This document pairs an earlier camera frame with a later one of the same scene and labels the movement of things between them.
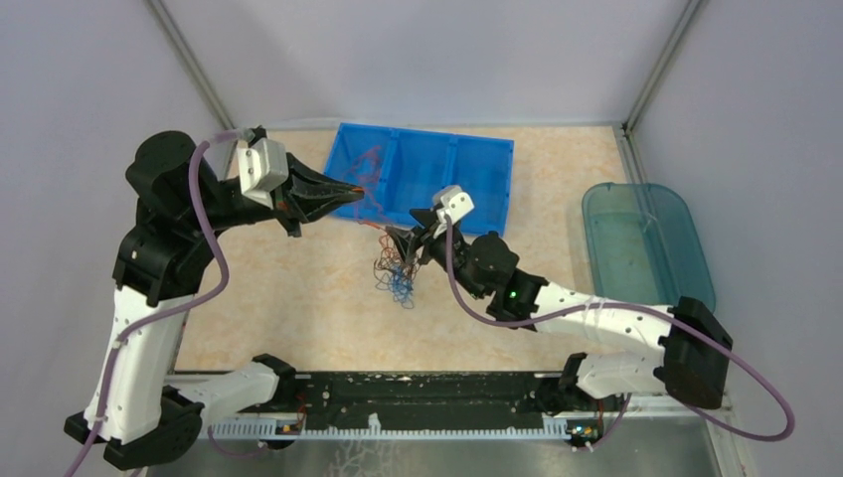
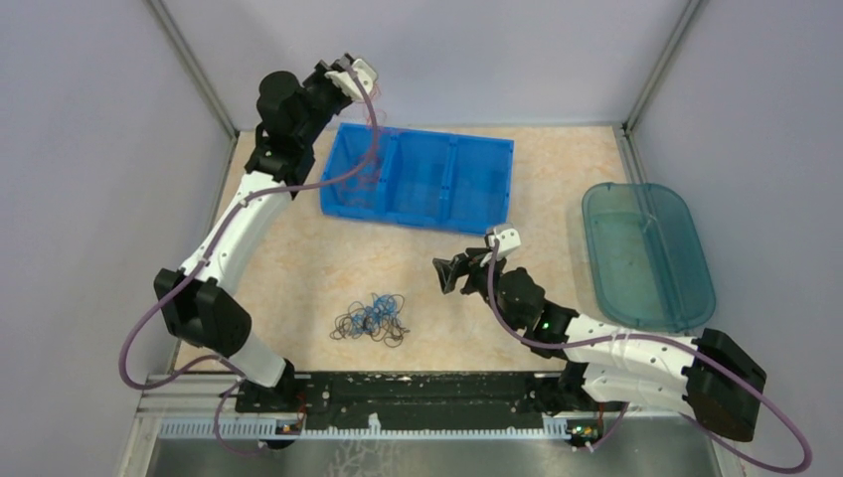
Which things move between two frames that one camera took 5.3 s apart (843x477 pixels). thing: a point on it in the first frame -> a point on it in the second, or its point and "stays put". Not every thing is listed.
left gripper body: (284, 207) -> (323, 94)
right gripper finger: (425, 217) -> (454, 267)
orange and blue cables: (394, 272) -> (380, 321)
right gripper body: (435, 248) -> (478, 279)
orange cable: (371, 224) -> (371, 174)
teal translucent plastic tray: (643, 243) stays put
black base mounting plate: (422, 400) stays put
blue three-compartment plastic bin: (400, 169) stays put
